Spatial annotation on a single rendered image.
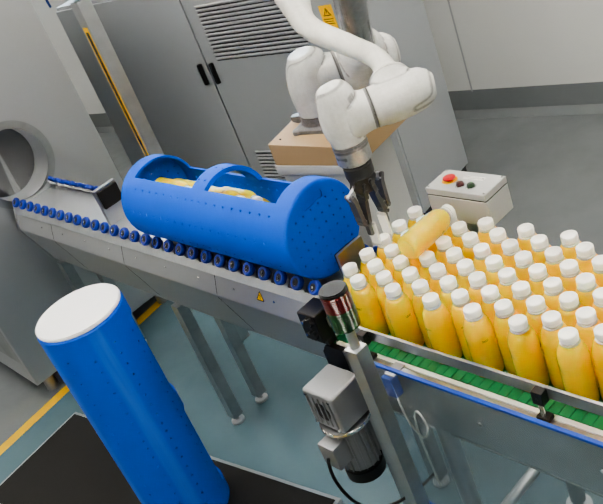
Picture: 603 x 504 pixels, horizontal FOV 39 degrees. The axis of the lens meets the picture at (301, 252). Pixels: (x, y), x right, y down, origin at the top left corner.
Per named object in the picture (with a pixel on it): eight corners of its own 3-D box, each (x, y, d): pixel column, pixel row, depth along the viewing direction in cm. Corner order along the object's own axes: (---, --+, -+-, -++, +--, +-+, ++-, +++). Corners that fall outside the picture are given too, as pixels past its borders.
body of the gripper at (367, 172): (356, 151, 216) (367, 182, 220) (334, 168, 212) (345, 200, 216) (377, 153, 210) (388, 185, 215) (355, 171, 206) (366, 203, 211)
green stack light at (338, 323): (346, 313, 184) (339, 295, 181) (367, 319, 179) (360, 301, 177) (326, 330, 181) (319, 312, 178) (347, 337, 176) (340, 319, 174)
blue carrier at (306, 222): (202, 203, 312) (166, 138, 297) (373, 238, 247) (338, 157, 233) (145, 250, 299) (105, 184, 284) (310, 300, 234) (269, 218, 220)
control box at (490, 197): (455, 199, 242) (445, 168, 237) (514, 207, 227) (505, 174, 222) (434, 218, 237) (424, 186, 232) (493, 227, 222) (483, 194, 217)
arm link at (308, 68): (295, 106, 306) (273, 52, 294) (342, 88, 304) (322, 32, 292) (301, 125, 292) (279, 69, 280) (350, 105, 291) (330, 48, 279)
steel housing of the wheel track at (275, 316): (89, 233, 415) (56, 173, 398) (428, 335, 255) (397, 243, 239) (41, 266, 401) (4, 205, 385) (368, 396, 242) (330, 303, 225)
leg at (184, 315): (239, 413, 358) (179, 297, 328) (247, 418, 354) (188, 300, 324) (229, 422, 355) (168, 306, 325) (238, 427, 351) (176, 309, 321)
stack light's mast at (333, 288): (354, 334, 187) (331, 276, 179) (375, 341, 182) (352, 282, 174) (335, 352, 183) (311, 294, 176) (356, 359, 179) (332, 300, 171)
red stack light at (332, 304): (338, 294, 181) (333, 280, 179) (360, 300, 177) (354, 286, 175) (319, 312, 178) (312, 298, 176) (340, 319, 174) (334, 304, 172)
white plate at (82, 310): (102, 329, 241) (104, 332, 242) (130, 274, 264) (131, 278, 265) (20, 348, 249) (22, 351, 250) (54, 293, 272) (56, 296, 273)
